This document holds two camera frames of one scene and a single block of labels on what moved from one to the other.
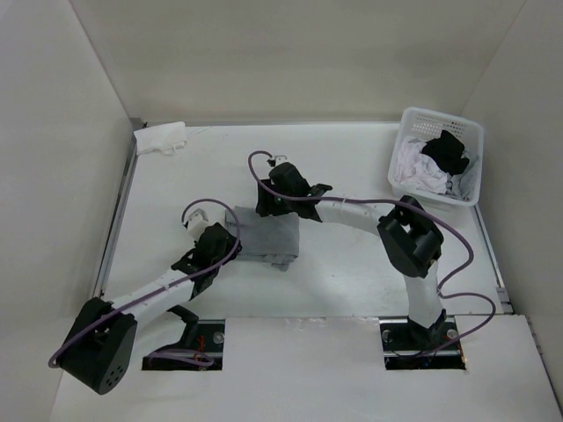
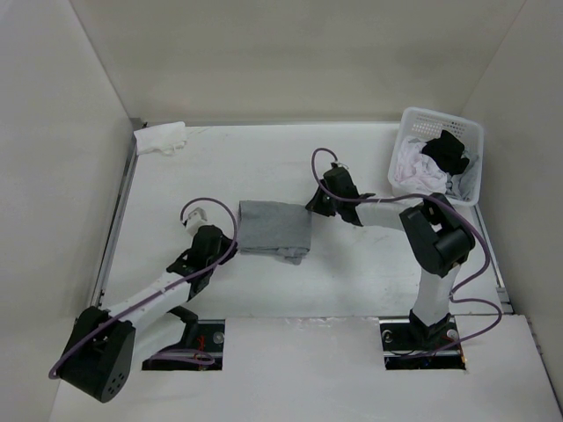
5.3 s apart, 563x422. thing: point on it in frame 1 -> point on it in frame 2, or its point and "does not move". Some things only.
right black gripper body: [276, 206] -> [326, 203]
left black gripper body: [228, 254] does not move
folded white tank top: [167, 137] does not move
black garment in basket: [447, 151] does not move
